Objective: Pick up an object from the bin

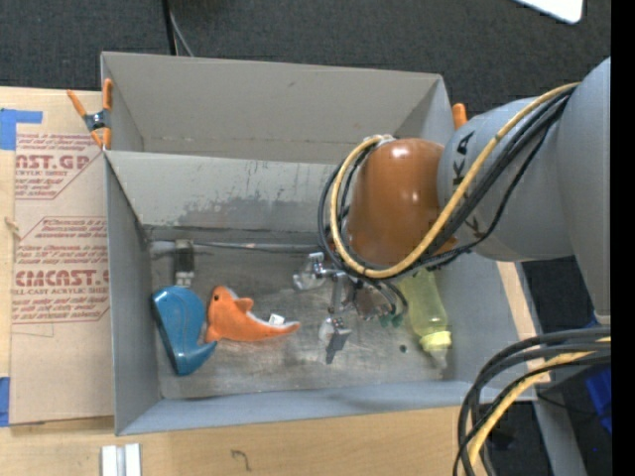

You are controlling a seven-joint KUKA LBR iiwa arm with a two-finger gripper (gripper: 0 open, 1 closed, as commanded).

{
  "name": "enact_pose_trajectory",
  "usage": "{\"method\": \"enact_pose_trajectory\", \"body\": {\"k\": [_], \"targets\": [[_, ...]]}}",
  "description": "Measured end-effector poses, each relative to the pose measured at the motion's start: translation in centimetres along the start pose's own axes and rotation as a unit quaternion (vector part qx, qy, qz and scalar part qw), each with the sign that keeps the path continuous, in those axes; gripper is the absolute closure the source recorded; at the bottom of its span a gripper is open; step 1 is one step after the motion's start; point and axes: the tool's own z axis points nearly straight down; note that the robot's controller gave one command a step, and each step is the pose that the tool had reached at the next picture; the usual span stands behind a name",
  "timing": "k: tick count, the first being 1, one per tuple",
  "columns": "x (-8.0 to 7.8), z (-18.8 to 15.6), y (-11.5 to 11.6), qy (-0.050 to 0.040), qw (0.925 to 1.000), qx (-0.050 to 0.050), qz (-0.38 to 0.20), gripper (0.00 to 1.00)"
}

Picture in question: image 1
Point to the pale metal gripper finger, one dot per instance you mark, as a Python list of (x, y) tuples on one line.
[(308, 273), (337, 340)]

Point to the yellow clear plastic bottle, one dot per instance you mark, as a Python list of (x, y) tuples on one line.
[(422, 310)]

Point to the grey metal bin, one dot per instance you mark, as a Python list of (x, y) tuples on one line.
[(258, 365)]

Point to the orange toy fish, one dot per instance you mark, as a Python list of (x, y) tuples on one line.
[(230, 321)]

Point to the blue toy whale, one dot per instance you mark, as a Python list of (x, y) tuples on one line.
[(181, 325)]

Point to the brown cardboard board, red print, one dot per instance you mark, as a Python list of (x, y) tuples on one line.
[(59, 355)]

